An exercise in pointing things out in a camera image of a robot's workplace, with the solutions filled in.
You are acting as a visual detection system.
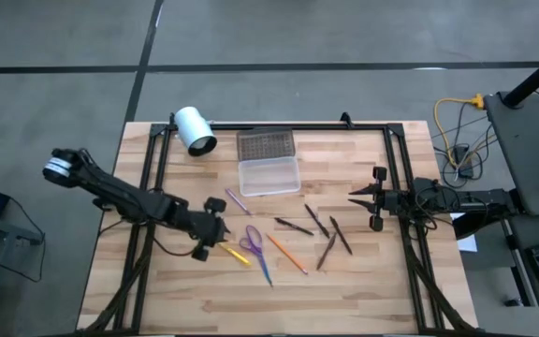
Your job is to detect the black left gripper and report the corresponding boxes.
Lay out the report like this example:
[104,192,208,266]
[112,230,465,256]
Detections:
[170,196,231,262]

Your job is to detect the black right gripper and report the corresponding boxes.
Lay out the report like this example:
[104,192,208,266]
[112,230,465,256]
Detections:
[347,166,406,233]

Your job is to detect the yellow highlighter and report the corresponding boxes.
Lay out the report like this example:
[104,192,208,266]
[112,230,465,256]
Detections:
[217,242,254,269]

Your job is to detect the purple scissors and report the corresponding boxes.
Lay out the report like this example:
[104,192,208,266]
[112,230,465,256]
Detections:
[239,224,267,271]

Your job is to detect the purple pen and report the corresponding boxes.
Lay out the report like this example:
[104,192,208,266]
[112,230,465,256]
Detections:
[225,187,254,217]

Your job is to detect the green marker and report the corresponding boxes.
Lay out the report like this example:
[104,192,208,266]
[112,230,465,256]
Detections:
[256,250,274,288]

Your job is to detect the orange pencil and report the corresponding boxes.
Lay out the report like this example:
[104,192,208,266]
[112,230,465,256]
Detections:
[266,232,310,276]

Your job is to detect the grey textured box lid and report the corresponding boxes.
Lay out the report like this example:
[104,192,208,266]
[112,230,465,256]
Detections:
[235,127,297,163]

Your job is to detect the clear plastic supply box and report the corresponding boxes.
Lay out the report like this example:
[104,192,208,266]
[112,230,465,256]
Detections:
[237,155,302,198]

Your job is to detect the black diagonal bar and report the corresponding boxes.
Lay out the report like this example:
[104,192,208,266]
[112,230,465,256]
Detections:
[451,212,490,241]

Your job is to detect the black power adapter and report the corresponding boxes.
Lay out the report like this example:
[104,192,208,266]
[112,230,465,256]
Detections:
[451,144,475,180]

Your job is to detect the white cylindrical spot lamp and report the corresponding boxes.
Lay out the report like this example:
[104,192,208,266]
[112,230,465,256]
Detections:
[173,106,218,158]

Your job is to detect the white paper sheet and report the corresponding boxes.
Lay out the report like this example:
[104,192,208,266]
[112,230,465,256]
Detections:
[450,212,479,254]

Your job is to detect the grey keyboard table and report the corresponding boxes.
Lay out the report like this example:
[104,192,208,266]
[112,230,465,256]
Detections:
[507,213,539,336]

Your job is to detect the grey side table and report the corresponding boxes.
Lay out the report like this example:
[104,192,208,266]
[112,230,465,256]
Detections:
[483,90,539,217]

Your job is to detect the black pole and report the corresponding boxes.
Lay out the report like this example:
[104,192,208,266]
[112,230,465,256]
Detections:
[502,43,539,110]

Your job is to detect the black floor cables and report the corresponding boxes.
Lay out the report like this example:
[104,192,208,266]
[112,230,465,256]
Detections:
[430,100,500,189]

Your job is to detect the black aluminium rig frame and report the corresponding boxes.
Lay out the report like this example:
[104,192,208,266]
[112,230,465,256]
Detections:
[78,111,481,337]

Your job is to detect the yellow extension cable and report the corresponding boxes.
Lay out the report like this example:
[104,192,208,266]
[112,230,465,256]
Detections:
[432,93,486,170]

